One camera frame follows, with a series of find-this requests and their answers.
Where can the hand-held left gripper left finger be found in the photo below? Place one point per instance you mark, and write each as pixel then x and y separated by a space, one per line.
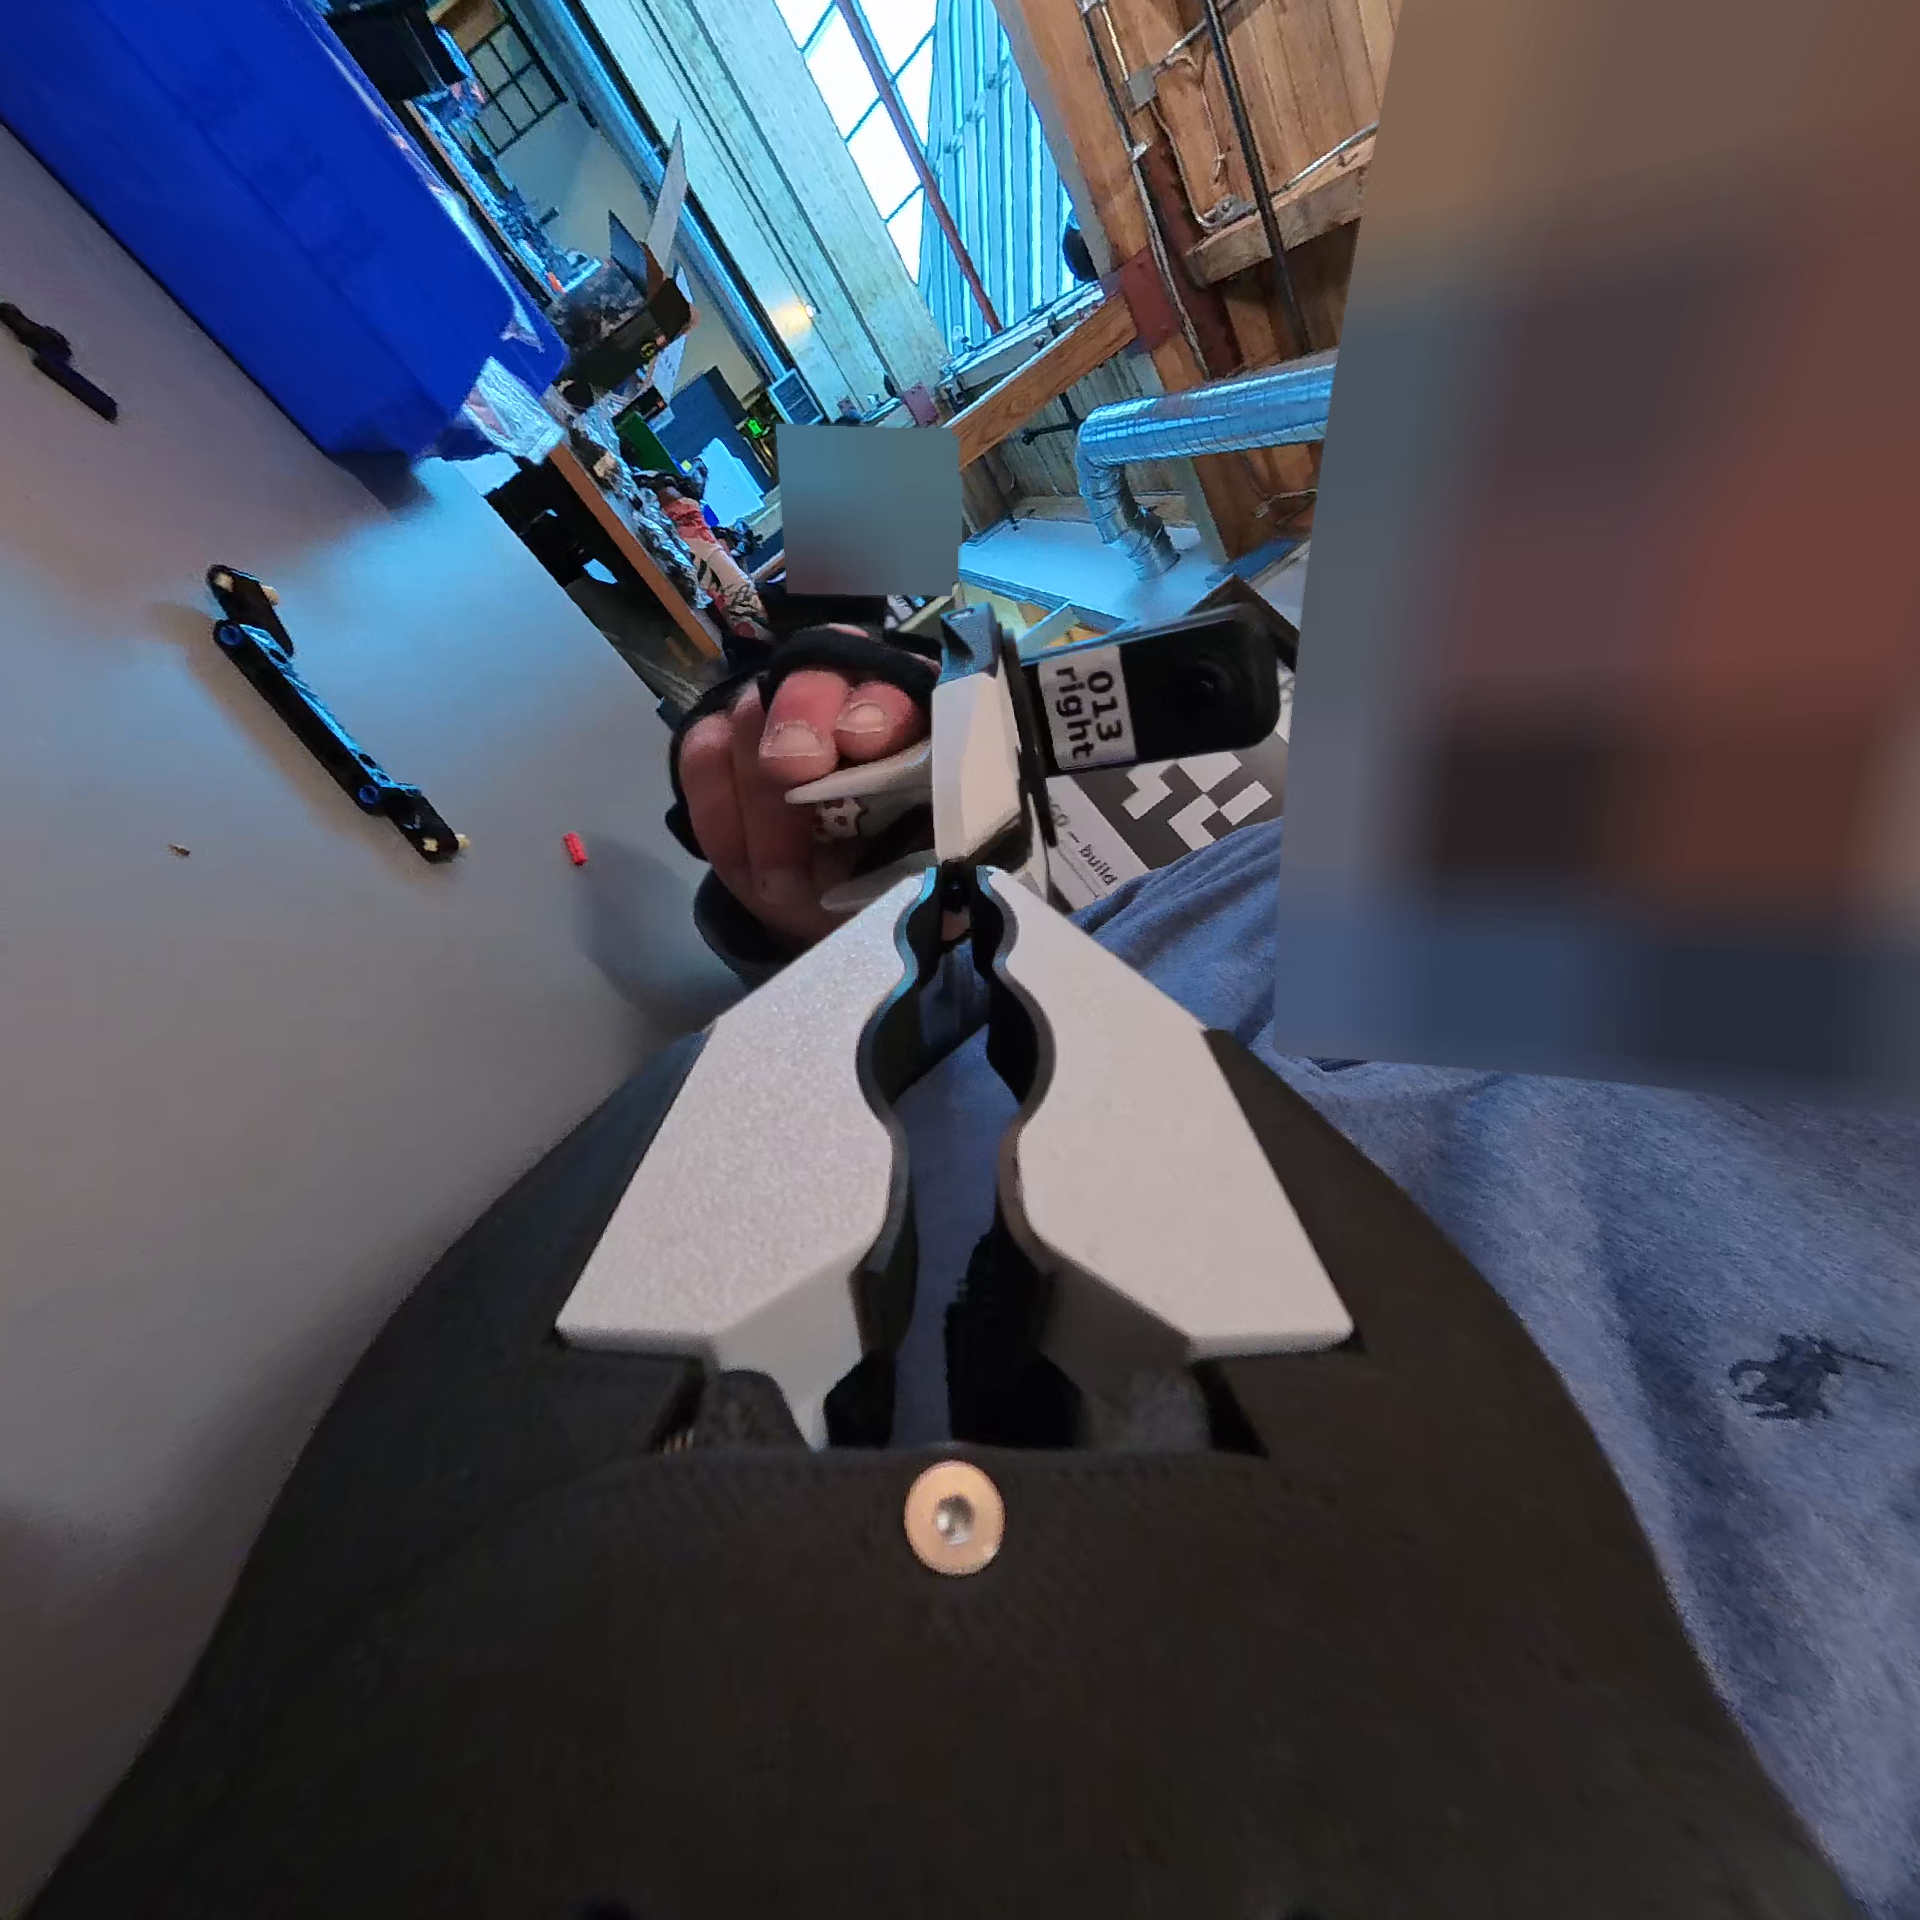
pixel 720 1184

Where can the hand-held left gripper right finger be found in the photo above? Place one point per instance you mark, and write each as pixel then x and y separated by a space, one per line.
pixel 1184 1184

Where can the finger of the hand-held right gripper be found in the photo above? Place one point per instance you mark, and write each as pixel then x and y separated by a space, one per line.
pixel 972 764
pixel 1038 818

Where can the person's right forearm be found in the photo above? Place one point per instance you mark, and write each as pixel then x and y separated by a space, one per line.
pixel 742 944

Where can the person's right hand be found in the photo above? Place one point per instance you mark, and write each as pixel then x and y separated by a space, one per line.
pixel 764 840

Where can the paper with printed tag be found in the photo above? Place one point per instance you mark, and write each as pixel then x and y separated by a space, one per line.
pixel 1184 818

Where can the person's blue sweater torso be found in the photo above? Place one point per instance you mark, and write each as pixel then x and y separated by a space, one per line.
pixel 1501 1350

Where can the wooden workbench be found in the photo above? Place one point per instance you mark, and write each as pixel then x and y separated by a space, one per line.
pixel 630 554

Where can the dark cardboard box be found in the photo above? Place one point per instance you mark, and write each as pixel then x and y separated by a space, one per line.
pixel 630 293

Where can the clear plastic parts bags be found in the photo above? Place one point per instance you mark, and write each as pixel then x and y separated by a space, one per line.
pixel 503 399

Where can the black gear rack assembly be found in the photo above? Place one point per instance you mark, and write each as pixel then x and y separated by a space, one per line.
pixel 323 704

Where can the blue storage bin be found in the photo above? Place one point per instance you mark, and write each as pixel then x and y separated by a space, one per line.
pixel 254 224

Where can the black tile piece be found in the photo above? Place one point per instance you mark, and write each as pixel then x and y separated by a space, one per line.
pixel 82 387

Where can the black connector piece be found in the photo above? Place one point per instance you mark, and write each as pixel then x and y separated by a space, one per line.
pixel 33 326

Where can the silver air duct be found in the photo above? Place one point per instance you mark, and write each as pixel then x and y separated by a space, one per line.
pixel 1200 429

